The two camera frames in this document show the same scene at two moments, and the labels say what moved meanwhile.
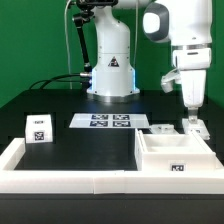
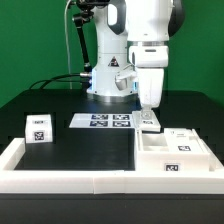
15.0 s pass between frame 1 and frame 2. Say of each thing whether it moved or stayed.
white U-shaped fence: stayed
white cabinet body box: stayed
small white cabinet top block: stayed
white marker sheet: stayed
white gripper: moved
